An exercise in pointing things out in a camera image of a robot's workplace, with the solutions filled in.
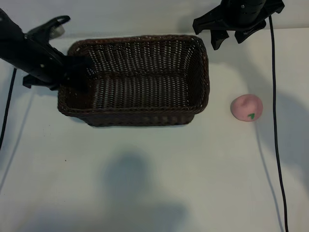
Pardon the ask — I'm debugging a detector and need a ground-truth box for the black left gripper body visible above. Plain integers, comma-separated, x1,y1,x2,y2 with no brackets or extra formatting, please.
13,31,70,92

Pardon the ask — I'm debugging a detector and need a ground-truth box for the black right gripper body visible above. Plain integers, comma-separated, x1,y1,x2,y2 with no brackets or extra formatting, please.
192,0,285,35

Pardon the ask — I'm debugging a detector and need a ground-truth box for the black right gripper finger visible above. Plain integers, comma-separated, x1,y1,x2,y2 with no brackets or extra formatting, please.
234,28,254,44
209,29,230,51

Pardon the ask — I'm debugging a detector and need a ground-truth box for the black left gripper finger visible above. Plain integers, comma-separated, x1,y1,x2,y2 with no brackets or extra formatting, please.
64,56,97,78
59,73,91,92

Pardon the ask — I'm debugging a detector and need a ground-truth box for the dark brown wicker basket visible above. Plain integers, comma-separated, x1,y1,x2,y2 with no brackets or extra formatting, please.
57,35,210,128

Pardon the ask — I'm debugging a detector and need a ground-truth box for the pink toy peach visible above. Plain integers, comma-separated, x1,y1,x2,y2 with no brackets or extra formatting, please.
230,93,264,122

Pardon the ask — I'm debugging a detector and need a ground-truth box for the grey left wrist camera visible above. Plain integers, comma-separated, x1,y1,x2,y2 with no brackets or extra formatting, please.
26,15,71,43

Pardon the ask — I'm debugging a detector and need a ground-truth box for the thin black cable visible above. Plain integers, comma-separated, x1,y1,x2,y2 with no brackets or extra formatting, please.
0,68,17,151

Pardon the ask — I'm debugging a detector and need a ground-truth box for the long black cable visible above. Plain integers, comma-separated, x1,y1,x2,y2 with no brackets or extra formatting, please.
268,16,290,232

